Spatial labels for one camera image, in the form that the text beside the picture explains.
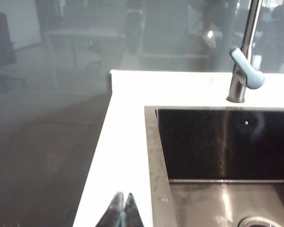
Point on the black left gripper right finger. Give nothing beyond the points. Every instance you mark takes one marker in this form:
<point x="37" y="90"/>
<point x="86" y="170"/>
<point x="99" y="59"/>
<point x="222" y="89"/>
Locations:
<point x="132" y="212"/>

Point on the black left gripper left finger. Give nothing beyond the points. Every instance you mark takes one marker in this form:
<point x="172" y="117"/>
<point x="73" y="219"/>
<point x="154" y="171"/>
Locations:
<point x="114" y="212"/>

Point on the dark undermount sink basin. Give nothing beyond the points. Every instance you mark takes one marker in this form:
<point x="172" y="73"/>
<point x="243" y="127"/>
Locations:
<point x="227" y="146"/>

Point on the steel sink drain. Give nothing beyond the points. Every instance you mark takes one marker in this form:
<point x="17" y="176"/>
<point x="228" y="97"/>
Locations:
<point x="258" y="222"/>

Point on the brushed steel gooseneck faucet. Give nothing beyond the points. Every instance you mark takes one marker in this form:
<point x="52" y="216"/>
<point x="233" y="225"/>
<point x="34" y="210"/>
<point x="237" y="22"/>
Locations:
<point x="249" y="28"/>

